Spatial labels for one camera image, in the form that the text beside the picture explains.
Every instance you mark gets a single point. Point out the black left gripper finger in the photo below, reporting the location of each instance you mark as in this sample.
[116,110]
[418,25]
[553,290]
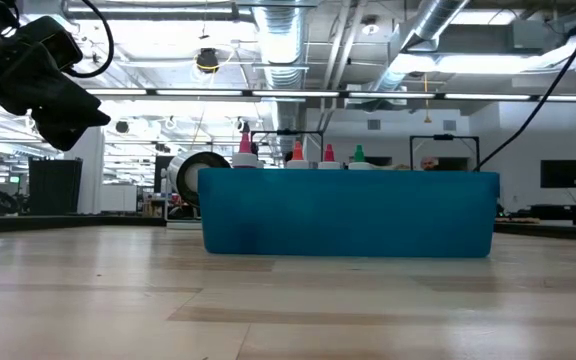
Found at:
[63,102]
[65,137]

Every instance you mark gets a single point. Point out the pink food coloring bottle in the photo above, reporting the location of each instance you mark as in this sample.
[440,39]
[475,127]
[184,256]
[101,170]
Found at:
[245,161]

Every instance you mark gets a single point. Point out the orange food coloring bottle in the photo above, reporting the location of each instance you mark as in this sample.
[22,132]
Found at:
[298,150]

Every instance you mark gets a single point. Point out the red food coloring bottle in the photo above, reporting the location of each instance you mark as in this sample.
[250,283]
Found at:
[329,152]

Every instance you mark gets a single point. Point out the green food coloring bottle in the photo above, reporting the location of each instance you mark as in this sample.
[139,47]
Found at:
[359,152]

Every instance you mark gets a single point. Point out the black partition panel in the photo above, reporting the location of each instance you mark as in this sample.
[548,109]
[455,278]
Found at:
[53,185]

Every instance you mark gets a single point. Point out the white cylindrical spotlight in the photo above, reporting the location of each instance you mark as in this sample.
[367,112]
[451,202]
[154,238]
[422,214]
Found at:
[188,175]

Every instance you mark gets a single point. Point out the black ceiling dome lamp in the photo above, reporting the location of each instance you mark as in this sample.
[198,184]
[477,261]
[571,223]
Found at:
[207,61]

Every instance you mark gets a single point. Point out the person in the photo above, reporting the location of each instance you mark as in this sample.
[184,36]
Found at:
[288,157]
[429,163]

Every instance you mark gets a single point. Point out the blue plastic bin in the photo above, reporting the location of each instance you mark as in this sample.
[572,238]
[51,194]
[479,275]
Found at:
[348,215]

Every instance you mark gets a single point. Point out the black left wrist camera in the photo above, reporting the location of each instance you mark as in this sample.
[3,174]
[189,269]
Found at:
[53,42]

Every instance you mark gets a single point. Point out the silver ribbed ventilation duct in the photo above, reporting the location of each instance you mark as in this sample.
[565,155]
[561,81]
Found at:
[278,40]

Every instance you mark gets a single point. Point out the black wall screen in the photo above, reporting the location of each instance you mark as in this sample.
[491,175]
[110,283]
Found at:
[563,173]

